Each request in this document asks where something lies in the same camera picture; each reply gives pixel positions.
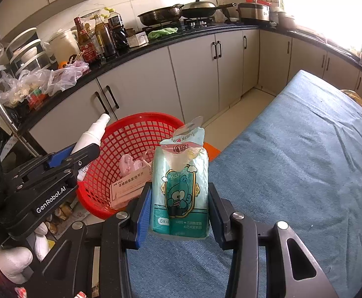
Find white spray bottle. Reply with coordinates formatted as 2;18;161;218
70;113;110;182

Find white plastic wrap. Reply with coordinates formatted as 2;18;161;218
118;148;155;177

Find green tissue pack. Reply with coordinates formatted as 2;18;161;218
150;116;210;240

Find long white barcode box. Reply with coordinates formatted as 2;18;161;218
110;166;151;210

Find lower kitchen cabinets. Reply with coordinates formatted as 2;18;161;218
25;27;362;152

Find left white gloved hand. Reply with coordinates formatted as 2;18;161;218
0;222;49;285

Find red mesh basket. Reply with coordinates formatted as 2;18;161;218
77;112;184;219

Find clear plastic bags pile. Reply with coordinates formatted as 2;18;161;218
0;60;89;108

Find red label sauce bottle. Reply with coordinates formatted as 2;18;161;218
74;17;101;67

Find blue table cloth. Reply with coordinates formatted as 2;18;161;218
128;71;362;297

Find white dish rack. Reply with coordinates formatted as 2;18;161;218
5;28;51;77

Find dark soy sauce bottle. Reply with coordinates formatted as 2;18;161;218
107;8;130;55

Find yellow oil bottle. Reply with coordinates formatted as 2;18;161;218
93;14;116;59

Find orange stool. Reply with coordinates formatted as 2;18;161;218
203;142;221;162

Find green cloth on counter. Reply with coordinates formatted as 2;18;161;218
147;28;178;40

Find steel frying pan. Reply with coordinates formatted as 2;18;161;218
138;4;184;26

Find black wok with lid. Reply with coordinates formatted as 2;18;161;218
182;0;237;19

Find silver rice cooker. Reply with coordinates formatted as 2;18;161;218
238;3;270;23

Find brown pot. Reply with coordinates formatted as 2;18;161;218
270;7;297;30

